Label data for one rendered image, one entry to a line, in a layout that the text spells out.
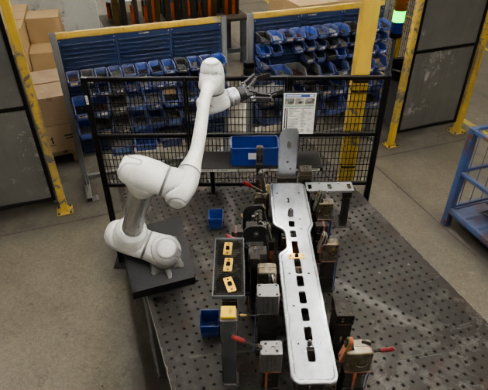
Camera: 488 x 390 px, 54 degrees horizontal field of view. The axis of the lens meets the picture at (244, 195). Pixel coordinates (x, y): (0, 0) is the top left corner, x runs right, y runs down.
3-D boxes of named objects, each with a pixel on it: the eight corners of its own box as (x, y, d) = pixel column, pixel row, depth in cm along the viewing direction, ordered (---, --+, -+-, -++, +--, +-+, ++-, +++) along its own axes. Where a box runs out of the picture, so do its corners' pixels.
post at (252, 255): (259, 314, 248) (260, 258, 224) (249, 315, 248) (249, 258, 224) (258, 307, 252) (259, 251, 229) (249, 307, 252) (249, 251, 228)
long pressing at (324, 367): (346, 384, 183) (346, 381, 182) (287, 384, 183) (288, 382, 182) (304, 183, 296) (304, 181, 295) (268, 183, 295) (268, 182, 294)
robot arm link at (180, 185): (204, 168, 198) (173, 156, 196) (193, 201, 187) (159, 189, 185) (197, 186, 208) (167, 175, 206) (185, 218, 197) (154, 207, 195)
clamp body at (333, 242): (335, 295, 259) (343, 247, 239) (314, 295, 259) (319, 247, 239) (333, 282, 267) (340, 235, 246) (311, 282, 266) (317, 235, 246)
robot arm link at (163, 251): (173, 273, 255) (176, 268, 235) (141, 261, 253) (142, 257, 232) (183, 244, 260) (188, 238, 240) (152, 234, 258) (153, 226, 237)
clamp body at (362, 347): (367, 408, 206) (381, 357, 185) (333, 408, 206) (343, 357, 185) (362, 386, 215) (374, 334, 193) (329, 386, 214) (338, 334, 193)
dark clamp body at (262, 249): (269, 309, 251) (272, 256, 228) (244, 310, 251) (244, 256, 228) (268, 295, 259) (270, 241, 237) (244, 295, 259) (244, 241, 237)
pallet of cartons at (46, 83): (84, 159, 510) (63, 64, 449) (2, 176, 483) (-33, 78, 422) (69, 114, 600) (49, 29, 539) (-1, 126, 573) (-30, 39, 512)
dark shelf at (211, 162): (322, 171, 305) (323, 167, 303) (182, 172, 304) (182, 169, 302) (317, 154, 323) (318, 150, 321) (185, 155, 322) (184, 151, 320)
